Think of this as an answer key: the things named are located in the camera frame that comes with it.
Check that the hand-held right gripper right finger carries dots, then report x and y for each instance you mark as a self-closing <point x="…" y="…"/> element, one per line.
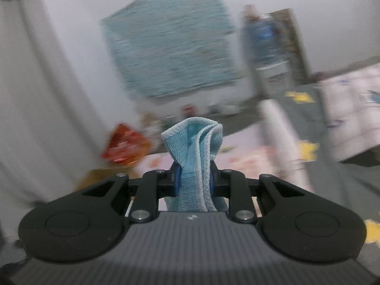
<point x="219" y="185"/>

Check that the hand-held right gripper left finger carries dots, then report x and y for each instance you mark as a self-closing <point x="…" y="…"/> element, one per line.
<point x="177" y="182"/>

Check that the light blue microfibre cloth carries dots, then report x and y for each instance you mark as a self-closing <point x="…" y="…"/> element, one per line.
<point x="193" y="154"/>

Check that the red gift bag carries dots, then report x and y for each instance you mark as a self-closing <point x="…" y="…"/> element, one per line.
<point x="124" y="145"/>

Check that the rolled cream blanket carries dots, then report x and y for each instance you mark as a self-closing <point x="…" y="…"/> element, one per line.
<point x="282" y="130"/>

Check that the grey blanket with yellow prints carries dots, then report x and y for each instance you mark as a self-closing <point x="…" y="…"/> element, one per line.
<point x="326" y="184"/>

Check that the patterned folded mat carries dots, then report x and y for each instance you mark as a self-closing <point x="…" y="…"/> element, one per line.
<point x="294" y="41"/>

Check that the white curtain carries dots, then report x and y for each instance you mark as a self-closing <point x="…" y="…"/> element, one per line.
<point x="29" y="95"/>

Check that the floral wall cloth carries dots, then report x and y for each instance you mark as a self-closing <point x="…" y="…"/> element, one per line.
<point x="169" y="41"/>

